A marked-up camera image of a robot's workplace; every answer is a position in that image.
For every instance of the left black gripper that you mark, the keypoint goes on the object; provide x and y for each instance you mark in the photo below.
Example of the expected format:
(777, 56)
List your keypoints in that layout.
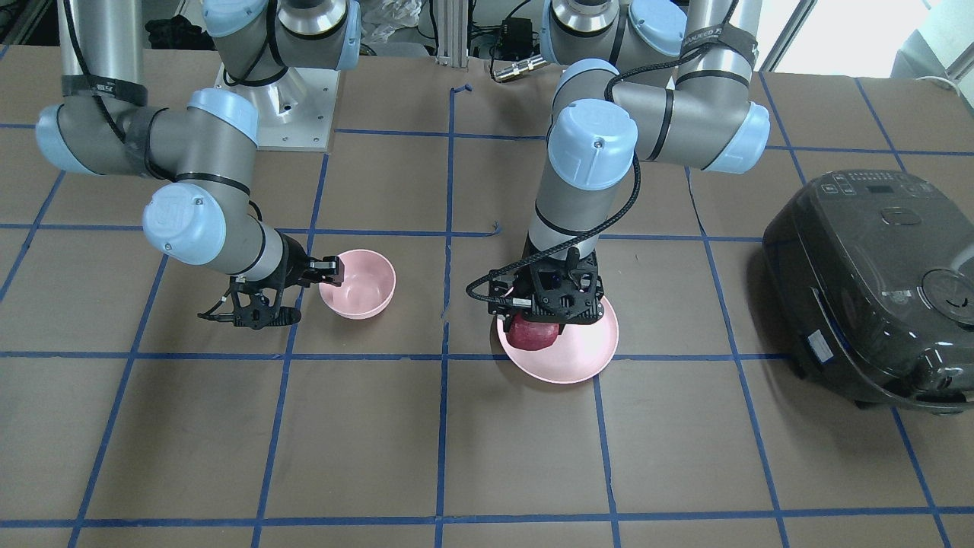
(520, 289)

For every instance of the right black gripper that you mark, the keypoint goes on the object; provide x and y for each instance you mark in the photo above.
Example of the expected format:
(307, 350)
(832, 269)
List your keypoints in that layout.
(292, 264)

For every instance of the red apple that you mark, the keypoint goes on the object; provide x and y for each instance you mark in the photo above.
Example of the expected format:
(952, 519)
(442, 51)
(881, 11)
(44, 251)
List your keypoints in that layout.
(527, 335)

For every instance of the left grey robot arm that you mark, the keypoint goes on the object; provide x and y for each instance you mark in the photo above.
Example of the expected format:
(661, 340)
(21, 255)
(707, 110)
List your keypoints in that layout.
(643, 81)

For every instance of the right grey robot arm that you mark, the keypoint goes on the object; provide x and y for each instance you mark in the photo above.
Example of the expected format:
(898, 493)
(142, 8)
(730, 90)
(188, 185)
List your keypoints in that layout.
(205, 152)

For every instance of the pink plate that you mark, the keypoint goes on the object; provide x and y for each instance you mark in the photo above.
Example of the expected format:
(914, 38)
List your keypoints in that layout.
(579, 353)

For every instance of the pink bowl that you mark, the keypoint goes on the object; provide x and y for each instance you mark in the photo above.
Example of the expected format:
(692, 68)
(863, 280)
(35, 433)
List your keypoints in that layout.
(367, 289)

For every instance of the dark grey rice cooker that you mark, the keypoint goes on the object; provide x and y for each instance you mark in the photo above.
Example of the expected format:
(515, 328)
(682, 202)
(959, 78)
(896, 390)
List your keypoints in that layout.
(873, 269)

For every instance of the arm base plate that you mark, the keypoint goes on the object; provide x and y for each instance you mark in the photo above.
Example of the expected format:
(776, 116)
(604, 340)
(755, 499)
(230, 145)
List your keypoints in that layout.
(296, 112)

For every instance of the aluminium frame post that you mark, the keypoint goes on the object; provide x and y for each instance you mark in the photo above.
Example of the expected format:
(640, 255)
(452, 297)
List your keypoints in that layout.
(452, 32)

